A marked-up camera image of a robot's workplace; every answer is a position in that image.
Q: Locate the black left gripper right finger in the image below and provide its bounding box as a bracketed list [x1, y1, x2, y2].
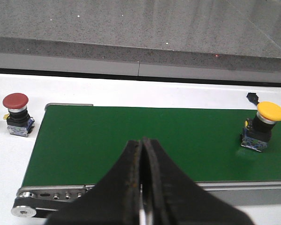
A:
[141, 138, 253, 225]

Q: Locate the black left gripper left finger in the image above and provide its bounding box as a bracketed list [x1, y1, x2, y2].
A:
[46, 141, 141, 225]

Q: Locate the yellow mushroom push button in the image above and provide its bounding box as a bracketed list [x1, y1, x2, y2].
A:
[240, 101, 281, 152]

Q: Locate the green conveyor belt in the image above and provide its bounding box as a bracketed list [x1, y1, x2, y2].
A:
[22, 106, 281, 187]

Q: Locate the red mushroom push button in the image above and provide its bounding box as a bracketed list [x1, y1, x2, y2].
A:
[2, 93, 35, 137]

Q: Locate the grey stone counter slab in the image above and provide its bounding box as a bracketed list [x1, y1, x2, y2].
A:
[0, 0, 281, 72]

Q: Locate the aluminium conveyor side rail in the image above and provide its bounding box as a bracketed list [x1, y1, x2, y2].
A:
[11, 181, 281, 218]

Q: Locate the far conveyor side rail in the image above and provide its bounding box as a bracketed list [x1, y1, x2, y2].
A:
[44, 103, 94, 111]

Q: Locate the black cable connector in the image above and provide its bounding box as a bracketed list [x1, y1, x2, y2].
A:
[246, 92, 259, 106]

